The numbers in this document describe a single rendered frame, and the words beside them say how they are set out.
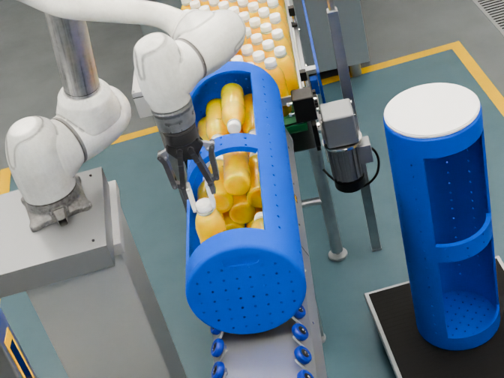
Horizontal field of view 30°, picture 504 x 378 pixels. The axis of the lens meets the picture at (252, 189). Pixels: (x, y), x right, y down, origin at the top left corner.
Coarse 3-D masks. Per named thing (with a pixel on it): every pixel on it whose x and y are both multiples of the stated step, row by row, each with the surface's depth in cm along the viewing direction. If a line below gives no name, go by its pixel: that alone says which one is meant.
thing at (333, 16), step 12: (336, 12) 322; (336, 24) 325; (336, 36) 328; (336, 48) 330; (336, 60) 333; (348, 72) 336; (348, 84) 339; (348, 96) 342; (372, 204) 372; (372, 216) 376; (372, 228) 379; (372, 240) 383
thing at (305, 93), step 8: (304, 88) 305; (296, 96) 303; (304, 96) 301; (312, 96) 301; (288, 104) 304; (296, 104) 302; (304, 104) 302; (312, 104) 302; (296, 112) 304; (304, 112) 304; (312, 112) 304; (296, 120) 305; (304, 120) 305; (312, 120) 306
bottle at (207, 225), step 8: (200, 216) 220; (208, 216) 219; (216, 216) 220; (200, 224) 219; (208, 224) 219; (216, 224) 219; (224, 224) 222; (200, 232) 221; (208, 232) 220; (216, 232) 220; (200, 240) 223
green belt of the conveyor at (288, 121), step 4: (288, 24) 366; (296, 72) 335; (292, 108) 317; (284, 116) 314; (288, 116) 313; (292, 116) 313; (284, 120) 312; (288, 120) 312; (292, 120) 312; (284, 124) 312; (288, 124) 312; (296, 124) 311; (300, 124) 311; (304, 124) 311; (288, 128) 312; (292, 128) 312; (296, 128) 312; (300, 128) 312; (304, 128) 312; (292, 132) 314; (296, 132) 313
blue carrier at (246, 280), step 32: (224, 64) 281; (192, 96) 282; (256, 96) 268; (256, 128) 253; (192, 160) 253; (288, 160) 256; (288, 192) 239; (192, 224) 247; (288, 224) 226; (192, 256) 220; (224, 256) 214; (256, 256) 215; (288, 256) 215; (192, 288) 219; (224, 288) 219; (256, 288) 220; (288, 288) 220; (224, 320) 226; (256, 320) 226
